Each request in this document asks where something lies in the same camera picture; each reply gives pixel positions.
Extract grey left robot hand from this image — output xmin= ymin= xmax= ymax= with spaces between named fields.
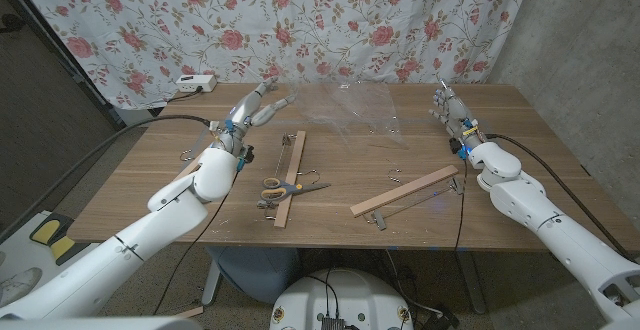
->
xmin=226 ymin=75 xmax=298 ymax=137

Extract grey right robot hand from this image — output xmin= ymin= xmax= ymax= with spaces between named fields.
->
xmin=428 ymin=76 xmax=475 ymax=140

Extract grey orange handled scissors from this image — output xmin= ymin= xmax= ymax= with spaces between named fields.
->
xmin=259 ymin=176 xmax=332 ymax=203

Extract transparent cling film sheet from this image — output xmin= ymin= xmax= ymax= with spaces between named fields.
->
xmin=287 ymin=80 xmax=409 ymax=151

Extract white power strip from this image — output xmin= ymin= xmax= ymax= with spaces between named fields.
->
xmin=175 ymin=74 xmax=218 ymax=94

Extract wooden clip hanger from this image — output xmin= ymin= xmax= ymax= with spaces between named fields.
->
xmin=172 ymin=147 xmax=206 ymax=184
xmin=256 ymin=129 xmax=322 ymax=229
xmin=349 ymin=164 xmax=465 ymax=232

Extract floral rose print curtain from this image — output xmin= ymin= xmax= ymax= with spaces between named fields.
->
xmin=7 ymin=0 xmax=536 ymax=110

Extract grey blue bin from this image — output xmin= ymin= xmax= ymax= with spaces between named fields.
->
xmin=205 ymin=246 xmax=302 ymax=305

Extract grey table leg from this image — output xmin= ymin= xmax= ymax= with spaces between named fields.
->
xmin=455 ymin=250 xmax=487 ymax=315

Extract white table leg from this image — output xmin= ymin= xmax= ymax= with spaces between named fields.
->
xmin=201 ymin=258 xmax=225 ymax=307

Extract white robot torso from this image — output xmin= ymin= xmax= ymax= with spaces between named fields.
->
xmin=269 ymin=268 xmax=414 ymax=330

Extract dark perforated partition panel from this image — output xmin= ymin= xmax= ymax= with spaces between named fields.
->
xmin=0 ymin=0 xmax=124 ymax=231

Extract black power adapter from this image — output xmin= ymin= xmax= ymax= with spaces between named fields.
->
xmin=424 ymin=309 xmax=459 ymax=330

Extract small wooden strip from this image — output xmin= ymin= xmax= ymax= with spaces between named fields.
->
xmin=172 ymin=306 xmax=205 ymax=320

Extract black yellow floor pedal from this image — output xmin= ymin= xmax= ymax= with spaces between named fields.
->
xmin=28 ymin=212 xmax=94 ymax=266

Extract white robot chest shell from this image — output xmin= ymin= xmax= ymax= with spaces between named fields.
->
xmin=0 ymin=316 xmax=204 ymax=330

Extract white floor board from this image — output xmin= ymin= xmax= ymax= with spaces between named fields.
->
xmin=0 ymin=209 xmax=101 ymax=296

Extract white sneaker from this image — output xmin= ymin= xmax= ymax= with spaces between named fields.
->
xmin=0 ymin=267 xmax=44 ymax=309

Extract black power strip cable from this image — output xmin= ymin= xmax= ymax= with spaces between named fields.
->
xmin=163 ymin=85 xmax=205 ymax=105

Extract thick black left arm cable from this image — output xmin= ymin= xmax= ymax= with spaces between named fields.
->
xmin=0 ymin=114 xmax=214 ymax=244

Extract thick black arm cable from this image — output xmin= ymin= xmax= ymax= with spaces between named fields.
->
xmin=485 ymin=133 xmax=637 ymax=265
xmin=0 ymin=114 xmax=214 ymax=244

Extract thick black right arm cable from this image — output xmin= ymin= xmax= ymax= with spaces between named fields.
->
xmin=485 ymin=133 xmax=637 ymax=265

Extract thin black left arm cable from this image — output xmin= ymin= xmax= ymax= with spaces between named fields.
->
xmin=152 ymin=167 xmax=244 ymax=317

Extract black partition frame post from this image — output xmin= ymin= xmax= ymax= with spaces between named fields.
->
xmin=0 ymin=0 xmax=127 ymax=132

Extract black torso cable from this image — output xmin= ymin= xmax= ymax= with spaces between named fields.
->
xmin=305 ymin=268 xmax=342 ymax=319

